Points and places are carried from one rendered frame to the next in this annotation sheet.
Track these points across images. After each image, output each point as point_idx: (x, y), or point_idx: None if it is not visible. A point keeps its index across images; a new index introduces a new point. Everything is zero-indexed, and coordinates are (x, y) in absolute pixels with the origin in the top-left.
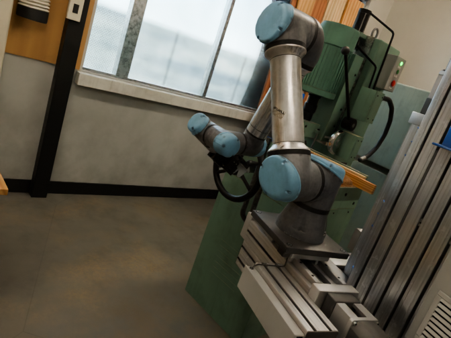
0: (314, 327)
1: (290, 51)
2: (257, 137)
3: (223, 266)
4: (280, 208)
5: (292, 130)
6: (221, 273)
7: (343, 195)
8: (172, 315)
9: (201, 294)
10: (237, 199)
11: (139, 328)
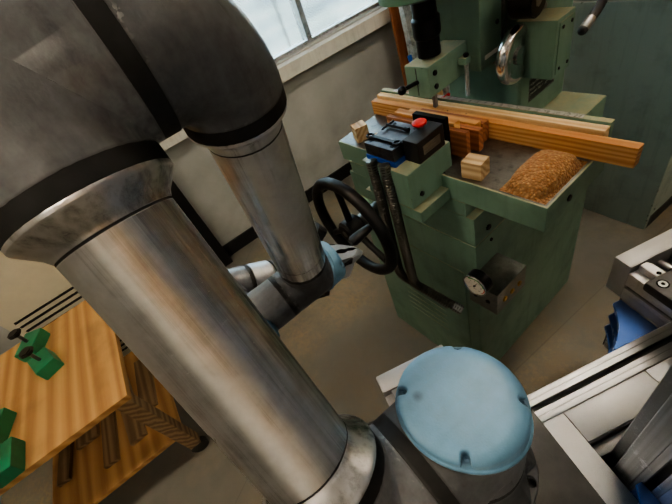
0: None
1: (55, 245)
2: (302, 282)
3: (422, 303)
4: (455, 243)
5: (269, 481)
6: (424, 309)
7: (565, 202)
8: (392, 367)
9: (415, 323)
10: (377, 273)
11: (362, 405)
